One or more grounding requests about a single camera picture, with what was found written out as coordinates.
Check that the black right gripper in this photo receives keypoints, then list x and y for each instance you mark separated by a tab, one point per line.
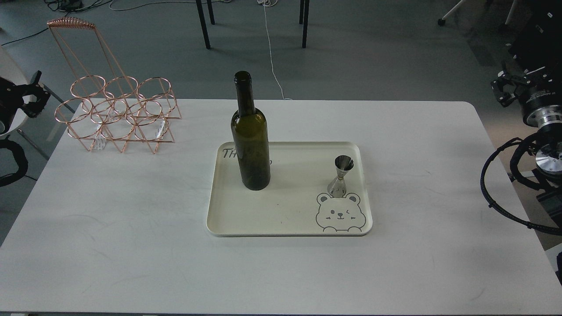
536	89

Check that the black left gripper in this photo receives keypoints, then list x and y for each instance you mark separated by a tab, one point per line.
30	98

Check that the steel double jigger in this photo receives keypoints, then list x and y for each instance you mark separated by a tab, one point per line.
337	187

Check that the dark green wine bottle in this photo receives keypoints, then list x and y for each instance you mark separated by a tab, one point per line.
249	130

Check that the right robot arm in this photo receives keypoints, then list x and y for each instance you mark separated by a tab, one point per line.
536	163

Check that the white round chair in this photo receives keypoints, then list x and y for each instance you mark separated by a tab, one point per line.
11	71

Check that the white chair base wheel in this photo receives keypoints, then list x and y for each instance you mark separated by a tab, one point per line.
442	21

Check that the black table legs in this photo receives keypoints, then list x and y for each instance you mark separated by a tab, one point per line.
252	28

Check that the cream bear serving tray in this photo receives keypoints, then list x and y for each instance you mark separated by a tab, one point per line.
296	202

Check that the rose gold wire bottle rack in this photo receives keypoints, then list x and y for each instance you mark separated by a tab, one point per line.
116	108

